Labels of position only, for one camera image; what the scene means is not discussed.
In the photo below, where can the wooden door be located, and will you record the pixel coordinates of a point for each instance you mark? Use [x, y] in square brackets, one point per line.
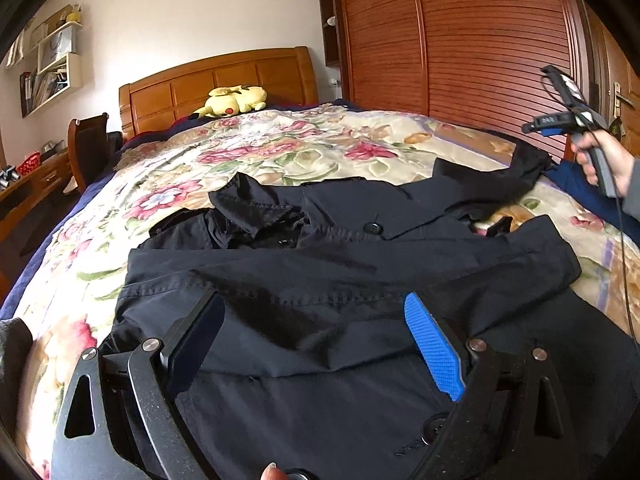
[622, 60]

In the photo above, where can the wooden chair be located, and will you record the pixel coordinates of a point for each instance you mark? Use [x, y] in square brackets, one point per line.
[90, 150]

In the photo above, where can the black coat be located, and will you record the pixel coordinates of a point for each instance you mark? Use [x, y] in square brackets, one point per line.
[325, 280]

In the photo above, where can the person's right hand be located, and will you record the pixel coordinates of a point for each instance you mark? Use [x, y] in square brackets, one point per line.
[622, 167]

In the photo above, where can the white wall shelf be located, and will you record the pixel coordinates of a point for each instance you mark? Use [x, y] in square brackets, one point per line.
[72, 72]

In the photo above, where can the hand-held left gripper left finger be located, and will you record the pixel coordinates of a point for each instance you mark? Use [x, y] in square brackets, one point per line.
[200, 340]

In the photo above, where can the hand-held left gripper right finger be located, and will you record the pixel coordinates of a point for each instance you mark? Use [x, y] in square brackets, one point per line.
[432, 345]

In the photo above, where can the person's left hand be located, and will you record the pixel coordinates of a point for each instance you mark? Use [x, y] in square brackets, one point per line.
[273, 472]

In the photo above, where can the floral blanket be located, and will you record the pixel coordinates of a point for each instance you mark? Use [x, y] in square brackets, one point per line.
[300, 140]

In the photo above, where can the row of books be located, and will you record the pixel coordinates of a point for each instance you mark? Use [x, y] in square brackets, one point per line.
[42, 87]

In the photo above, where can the wooden corner shelf unit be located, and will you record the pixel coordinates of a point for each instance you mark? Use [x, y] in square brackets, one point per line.
[330, 45]

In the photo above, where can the wooden slatted wardrobe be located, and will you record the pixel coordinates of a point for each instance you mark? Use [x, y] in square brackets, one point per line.
[475, 35]

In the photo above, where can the blue cloth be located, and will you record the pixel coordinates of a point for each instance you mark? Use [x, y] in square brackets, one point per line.
[575, 185]

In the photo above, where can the wooden bed headboard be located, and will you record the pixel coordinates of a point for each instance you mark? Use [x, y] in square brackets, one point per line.
[175, 90]

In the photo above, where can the red basket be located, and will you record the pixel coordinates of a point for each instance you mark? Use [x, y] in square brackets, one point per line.
[29, 164]

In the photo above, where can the dark hanging door ornament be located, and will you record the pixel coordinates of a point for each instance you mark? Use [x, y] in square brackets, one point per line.
[616, 127]

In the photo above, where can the yellow plush toy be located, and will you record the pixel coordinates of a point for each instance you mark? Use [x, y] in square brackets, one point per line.
[235, 100]

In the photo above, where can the person's right forearm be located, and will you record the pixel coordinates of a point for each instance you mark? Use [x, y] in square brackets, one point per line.
[635, 180]

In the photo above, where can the wooden desk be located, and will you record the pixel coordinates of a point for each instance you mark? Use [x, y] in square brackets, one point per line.
[30, 195]

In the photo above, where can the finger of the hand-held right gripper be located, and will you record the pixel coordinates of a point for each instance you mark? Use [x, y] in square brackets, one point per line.
[529, 126]
[551, 132]

